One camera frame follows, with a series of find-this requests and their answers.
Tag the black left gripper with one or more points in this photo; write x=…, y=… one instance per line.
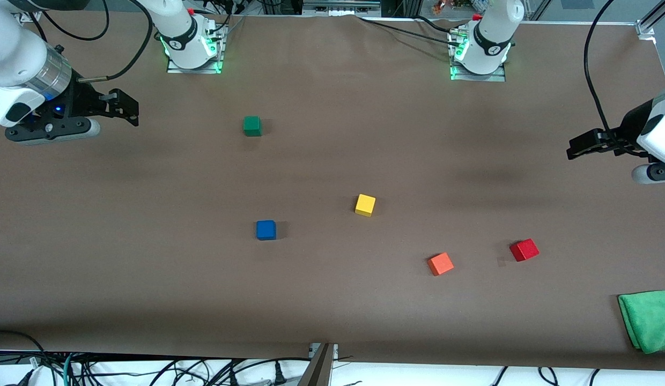
x=628, y=127

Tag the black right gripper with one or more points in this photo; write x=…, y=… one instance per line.
x=80, y=99

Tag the red block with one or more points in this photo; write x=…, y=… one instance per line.
x=524, y=250

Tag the blue block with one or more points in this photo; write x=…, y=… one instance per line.
x=266, y=229

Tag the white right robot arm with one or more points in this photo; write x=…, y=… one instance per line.
x=10, y=48

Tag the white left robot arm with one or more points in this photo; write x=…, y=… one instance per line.
x=490, y=37

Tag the green block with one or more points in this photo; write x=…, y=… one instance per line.
x=251, y=125

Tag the green folded cloth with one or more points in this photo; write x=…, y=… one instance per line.
x=651, y=320

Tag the orange block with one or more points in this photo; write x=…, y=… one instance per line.
x=440, y=264

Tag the yellow block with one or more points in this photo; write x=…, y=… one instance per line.
x=365, y=205

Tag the silver rack device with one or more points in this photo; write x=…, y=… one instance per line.
x=340, y=6

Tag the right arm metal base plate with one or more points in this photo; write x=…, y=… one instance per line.
x=218, y=51

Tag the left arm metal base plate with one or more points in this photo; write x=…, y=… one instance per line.
x=499, y=75

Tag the aluminium frame corner bracket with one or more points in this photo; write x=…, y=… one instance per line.
x=31, y=15
x=651, y=24

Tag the metal table edge bracket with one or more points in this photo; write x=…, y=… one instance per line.
x=319, y=367

